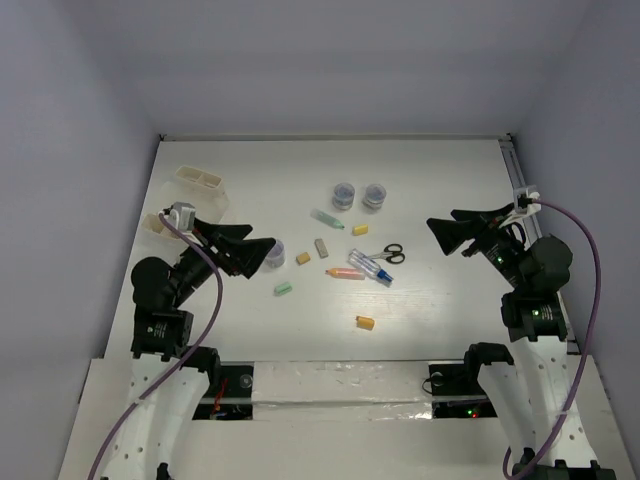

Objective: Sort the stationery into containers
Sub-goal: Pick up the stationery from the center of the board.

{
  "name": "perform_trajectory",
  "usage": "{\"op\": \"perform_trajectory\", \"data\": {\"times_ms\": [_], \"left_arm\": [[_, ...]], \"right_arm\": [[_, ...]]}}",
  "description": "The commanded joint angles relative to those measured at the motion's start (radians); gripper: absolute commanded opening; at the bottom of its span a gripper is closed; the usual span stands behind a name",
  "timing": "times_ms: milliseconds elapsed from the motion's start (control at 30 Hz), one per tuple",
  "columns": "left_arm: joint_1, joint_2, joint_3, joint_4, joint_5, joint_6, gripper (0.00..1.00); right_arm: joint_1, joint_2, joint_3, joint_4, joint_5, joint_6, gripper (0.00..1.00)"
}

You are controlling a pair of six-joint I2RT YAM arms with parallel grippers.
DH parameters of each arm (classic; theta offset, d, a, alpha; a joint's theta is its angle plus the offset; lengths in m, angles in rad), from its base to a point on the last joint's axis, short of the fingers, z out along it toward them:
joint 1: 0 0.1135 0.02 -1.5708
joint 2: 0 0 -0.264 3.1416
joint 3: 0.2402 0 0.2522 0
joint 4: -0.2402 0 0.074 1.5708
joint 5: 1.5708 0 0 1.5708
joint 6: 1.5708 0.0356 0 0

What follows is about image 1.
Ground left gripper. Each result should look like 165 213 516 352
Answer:
171 216 275 304

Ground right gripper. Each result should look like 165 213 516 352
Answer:
426 201 528 290

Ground clear jar purple contents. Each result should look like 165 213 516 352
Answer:
264 239 286 269

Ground yellow eraser block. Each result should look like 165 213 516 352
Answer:
296 252 311 265

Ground grey worn eraser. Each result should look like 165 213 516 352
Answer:
314 238 329 259

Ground clear jar dark beads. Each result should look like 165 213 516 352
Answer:
363 184 387 210

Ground clear spray bottle blue cap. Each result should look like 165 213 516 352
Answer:
348 249 393 286

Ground clear jar blue beads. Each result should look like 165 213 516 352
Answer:
332 182 355 210

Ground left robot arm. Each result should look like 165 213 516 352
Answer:
88 206 276 479

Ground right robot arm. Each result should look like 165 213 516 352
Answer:
426 194 616 479

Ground green marker cap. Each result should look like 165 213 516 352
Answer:
274 282 293 296

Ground clear organizer bin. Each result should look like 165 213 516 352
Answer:
141 171 230 252

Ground cream divided box rear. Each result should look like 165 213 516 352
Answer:
174 165 224 191

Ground cream divided box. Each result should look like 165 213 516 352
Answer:
141 214 182 245
174 165 224 191

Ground green highlighter marker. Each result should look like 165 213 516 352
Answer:
311 209 345 230

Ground cream divided box front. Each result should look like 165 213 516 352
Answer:
141 214 182 245

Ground orange highlighter marker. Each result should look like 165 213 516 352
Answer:
326 268 366 280

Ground yellow marker cap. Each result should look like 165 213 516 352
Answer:
352 224 369 236

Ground orange marker cap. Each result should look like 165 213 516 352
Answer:
356 316 375 331

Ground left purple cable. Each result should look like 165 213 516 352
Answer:
87 212 224 480

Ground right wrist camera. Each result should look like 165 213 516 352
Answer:
502 185 541 226

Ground black handled scissors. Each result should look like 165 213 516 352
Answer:
369 243 406 265

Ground aluminium side rail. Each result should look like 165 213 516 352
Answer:
499 135 578 352

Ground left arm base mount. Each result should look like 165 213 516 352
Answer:
193 363 254 421

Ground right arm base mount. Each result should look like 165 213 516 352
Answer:
421 363 497 420

